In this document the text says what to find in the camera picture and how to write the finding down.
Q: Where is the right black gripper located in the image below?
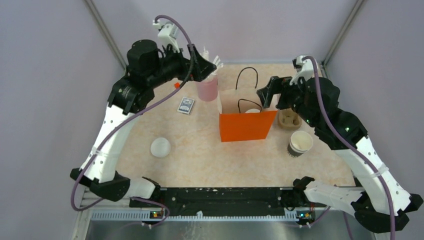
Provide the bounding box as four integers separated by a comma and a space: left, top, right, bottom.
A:
257, 71, 319, 128

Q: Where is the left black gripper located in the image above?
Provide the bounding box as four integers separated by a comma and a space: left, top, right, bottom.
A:
146, 42, 216, 88

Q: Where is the white plastic cup lid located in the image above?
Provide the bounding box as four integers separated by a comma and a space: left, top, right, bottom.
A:
245, 108, 261, 114

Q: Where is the orange paper bag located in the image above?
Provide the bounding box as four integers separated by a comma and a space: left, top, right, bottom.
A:
216, 66, 278, 143

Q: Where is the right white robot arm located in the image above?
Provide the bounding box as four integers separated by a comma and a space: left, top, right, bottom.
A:
256, 76, 423, 234

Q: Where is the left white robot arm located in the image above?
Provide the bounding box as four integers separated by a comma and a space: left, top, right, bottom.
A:
70, 39, 217, 207

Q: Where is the white wrapped straws bundle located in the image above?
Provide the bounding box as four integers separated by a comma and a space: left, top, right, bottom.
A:
201, 46, 224, 83

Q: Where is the pink straw holder cup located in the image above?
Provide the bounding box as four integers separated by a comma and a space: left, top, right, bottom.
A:
195, 76, 218, 102

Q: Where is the blue playing card box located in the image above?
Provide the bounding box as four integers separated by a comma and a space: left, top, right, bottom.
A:
177, 97, 195, 115

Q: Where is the stack of paper cups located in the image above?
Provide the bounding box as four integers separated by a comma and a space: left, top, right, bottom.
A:
287, 130, 314, 158

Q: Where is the stack of white lids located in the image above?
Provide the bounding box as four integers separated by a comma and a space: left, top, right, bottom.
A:
150, 137, 171, 158

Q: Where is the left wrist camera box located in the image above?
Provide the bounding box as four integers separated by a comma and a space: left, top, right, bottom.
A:
152, 20, 181, 53

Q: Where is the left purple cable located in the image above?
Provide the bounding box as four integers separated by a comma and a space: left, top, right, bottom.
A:
70, 14, 196, 229

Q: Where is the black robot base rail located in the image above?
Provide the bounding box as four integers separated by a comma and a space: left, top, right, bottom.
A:
129, 187, 319, 223

